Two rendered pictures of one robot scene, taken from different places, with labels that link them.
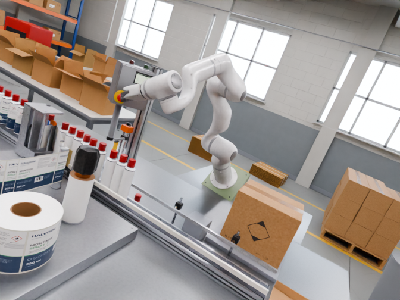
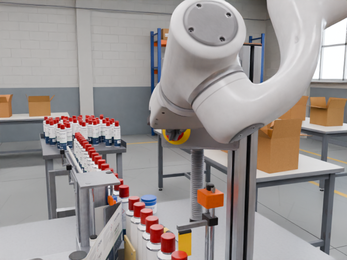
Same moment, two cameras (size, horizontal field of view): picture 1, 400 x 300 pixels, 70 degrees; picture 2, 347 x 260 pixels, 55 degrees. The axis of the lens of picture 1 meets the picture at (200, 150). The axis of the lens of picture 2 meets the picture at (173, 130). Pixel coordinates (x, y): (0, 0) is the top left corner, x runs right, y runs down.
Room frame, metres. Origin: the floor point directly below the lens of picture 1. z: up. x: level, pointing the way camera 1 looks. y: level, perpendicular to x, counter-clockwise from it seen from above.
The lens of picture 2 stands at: (0.79, -0.07, 1.44)
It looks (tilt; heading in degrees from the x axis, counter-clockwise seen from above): 9 degrees down; 46
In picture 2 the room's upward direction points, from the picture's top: straight up
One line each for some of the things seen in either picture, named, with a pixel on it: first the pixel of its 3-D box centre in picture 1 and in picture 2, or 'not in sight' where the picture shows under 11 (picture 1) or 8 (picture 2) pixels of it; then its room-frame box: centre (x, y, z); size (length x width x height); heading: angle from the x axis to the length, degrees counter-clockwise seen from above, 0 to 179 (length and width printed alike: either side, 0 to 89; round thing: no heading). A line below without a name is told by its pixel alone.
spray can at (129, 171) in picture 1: (127, 179); not in sight; (1.21, 0.27, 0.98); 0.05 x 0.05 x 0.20
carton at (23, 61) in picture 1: (30, 58); not in sight; (3.50, 2.38, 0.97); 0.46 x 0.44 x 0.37; 70
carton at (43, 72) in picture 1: (54, 69); not in sight; (3.32, 1.95, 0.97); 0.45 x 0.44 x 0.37; 158
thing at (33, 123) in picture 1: (40, 133); (99, 220); (1.30, 0.77, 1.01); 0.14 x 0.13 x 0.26; 69
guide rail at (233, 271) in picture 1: (153, 219); not in sight; (1.09, 0.09, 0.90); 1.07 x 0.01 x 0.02; 69
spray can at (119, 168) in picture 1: (118, 174); not in sight; (1.23, 0.32, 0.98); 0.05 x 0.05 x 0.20
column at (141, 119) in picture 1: (137, 132); (240, 202); (1.38, 0.33, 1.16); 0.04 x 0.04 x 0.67; 69
